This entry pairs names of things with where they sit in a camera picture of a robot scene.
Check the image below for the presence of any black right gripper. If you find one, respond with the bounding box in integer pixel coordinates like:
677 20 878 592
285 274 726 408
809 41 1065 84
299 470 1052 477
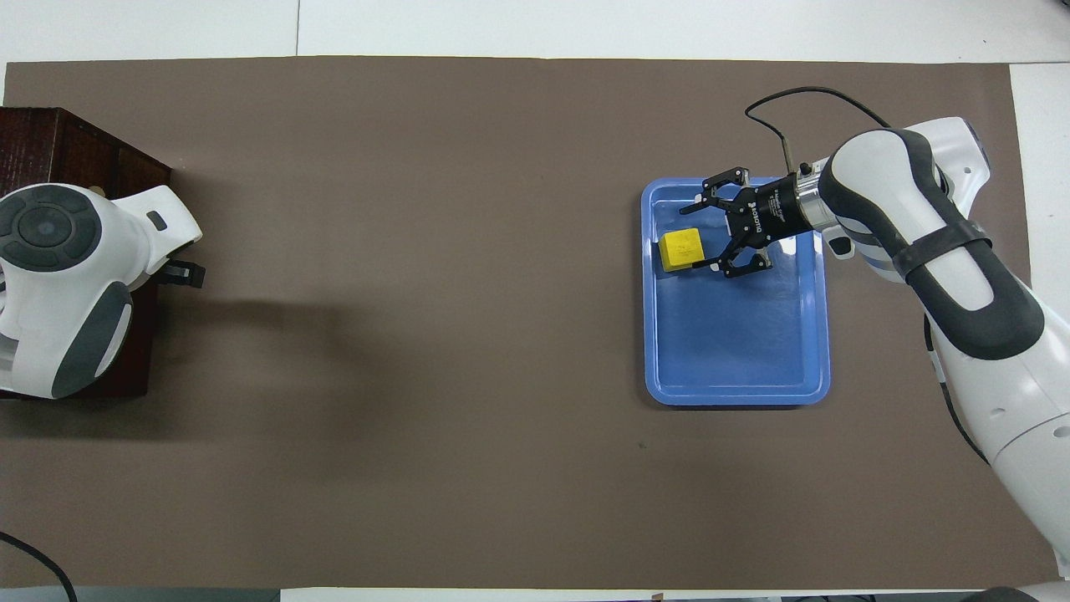
679 167 817 280

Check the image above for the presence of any yellow block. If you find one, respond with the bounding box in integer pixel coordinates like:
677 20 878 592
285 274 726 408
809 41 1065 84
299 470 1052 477
658 227 704 273

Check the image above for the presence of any blue plastic tray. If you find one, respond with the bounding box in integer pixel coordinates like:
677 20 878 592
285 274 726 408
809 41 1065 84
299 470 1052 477
640 176 832 407

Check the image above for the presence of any dark wooden cabinet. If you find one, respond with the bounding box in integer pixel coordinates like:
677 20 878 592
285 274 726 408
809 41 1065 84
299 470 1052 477
0 107 173 400

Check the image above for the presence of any brown table mat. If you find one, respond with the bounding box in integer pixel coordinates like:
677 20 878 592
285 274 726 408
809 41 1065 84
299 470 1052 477
0 55 1067 590

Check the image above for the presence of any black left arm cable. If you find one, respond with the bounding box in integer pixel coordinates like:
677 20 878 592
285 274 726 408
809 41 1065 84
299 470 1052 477
0 531 78 602

